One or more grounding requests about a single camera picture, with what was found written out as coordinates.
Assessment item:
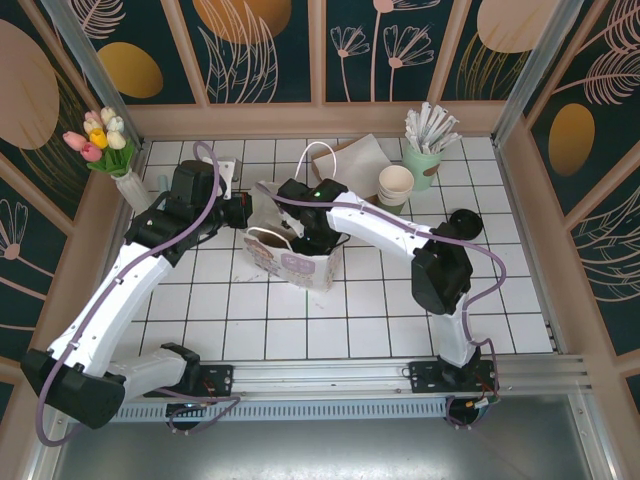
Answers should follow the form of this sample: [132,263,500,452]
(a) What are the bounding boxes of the white printed paper bag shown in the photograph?
[242,141,346,294]

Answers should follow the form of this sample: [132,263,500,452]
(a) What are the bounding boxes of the stack of green paper cups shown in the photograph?
[377,164,416,217]

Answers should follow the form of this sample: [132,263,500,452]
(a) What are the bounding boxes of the mint green holder cup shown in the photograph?
[402,142,444,192]

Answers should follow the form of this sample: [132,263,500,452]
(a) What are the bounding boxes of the bundle of white straws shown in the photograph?
[403,101,462,156]

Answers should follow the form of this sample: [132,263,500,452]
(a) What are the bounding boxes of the black cup lid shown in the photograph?
[447,208,485,242]

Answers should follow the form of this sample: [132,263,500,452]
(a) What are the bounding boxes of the white ribbed vase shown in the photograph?
[115,169,151,211]

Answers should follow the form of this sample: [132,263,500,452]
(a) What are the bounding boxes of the green artificial tulip leaves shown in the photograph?
[87,139,139,179]

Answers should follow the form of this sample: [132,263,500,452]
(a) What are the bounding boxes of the small green circuit board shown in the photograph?
[467,394,501,417]

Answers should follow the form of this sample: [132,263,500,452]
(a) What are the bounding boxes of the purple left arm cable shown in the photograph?
[37,141,241,447]

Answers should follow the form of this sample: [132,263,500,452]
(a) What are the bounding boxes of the aluminium corner post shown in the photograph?
[492,0,586,146]
[39,0,147,146]

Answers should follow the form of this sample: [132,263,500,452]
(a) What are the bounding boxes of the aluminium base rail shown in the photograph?
[47,355,596,402]

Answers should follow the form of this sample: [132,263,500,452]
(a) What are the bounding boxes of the grey slotted cable duct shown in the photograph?
[67,399,451,424]

